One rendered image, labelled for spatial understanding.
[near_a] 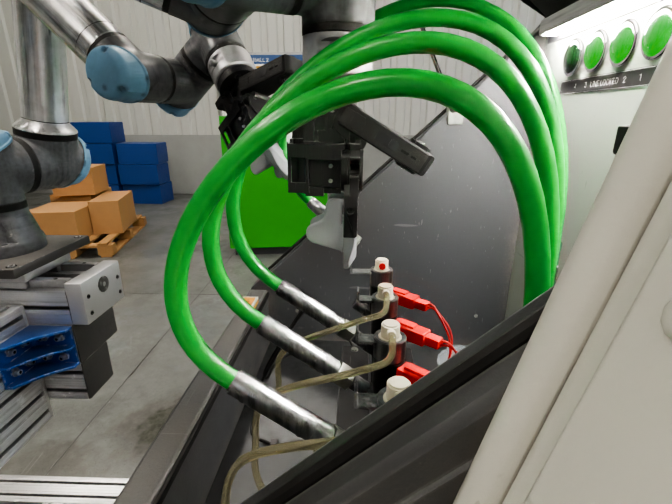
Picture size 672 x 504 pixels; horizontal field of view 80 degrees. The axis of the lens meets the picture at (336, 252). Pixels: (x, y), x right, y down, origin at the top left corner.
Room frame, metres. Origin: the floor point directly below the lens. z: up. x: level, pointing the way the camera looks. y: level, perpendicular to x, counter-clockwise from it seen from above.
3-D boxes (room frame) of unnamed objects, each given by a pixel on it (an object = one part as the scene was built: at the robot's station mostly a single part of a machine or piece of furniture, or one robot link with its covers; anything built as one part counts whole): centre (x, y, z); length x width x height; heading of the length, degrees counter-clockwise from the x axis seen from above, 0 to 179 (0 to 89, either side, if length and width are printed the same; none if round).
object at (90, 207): (4.21, 2.68, 0.39); 1.20 x 0.85 x 0.79; 10
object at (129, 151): (6.37, 3.31, 0.61); 1.26 x 0.48 x 1.22; 88
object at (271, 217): (4.17, 0.60, 0.65); 0.95 x 0.86 x 1.30; 96
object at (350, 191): (0.45, -0.02, 1.21); 0.05 x 0.02 x 0.09; 177
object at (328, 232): (0.45, 0.01, 1.17); 0.06 x 0.03 x 0.09; 87
